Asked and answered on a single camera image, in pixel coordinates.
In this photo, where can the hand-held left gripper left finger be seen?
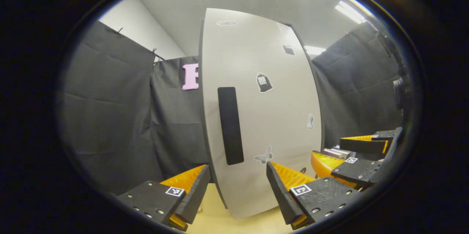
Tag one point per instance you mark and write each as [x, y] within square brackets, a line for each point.
[193, 193]

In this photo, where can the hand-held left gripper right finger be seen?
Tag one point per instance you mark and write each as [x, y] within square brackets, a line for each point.
[280, 190]

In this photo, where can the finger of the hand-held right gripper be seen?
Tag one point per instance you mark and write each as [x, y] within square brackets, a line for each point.
[361, 146]
[357, 171]

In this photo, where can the dark grey cabinet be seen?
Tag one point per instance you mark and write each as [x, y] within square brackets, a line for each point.
[217, 192]

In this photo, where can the light grey cabinet door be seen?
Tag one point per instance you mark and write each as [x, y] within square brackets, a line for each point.
[271, 124]

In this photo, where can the pale flat box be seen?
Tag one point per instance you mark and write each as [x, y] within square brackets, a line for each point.
[335, 152]

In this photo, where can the black backdrop cloth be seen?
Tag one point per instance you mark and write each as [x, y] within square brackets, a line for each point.
[176, 127]
[355, 94]
[110, 116]

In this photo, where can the long ceiling light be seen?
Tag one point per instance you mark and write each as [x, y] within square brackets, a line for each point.
[350, 11]
[314, 50]

